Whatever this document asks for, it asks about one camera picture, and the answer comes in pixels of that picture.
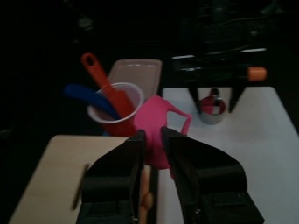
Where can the orange round cap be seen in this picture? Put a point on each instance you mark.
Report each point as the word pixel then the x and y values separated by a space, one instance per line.
pixel 257 74

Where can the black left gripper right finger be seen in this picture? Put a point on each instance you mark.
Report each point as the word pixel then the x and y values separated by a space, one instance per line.
pixel 210 175

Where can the wooden drawer box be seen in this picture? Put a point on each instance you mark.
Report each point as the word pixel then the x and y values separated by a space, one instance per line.
pixel 51 175

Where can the red plastic cup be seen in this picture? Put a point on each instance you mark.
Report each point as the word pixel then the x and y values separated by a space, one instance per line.
pixel 119 129

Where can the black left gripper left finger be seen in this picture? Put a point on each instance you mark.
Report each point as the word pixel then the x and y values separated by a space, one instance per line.
pixel 112 175

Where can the orange plastic spatula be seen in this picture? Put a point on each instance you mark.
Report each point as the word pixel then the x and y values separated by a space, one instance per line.
pixel 102 78

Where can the blue plastic utensil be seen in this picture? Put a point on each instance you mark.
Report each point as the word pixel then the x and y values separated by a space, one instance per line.
pixel 87 96

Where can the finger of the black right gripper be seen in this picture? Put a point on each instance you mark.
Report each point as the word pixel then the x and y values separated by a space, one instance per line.
pixel 195 97
pixel 235 97

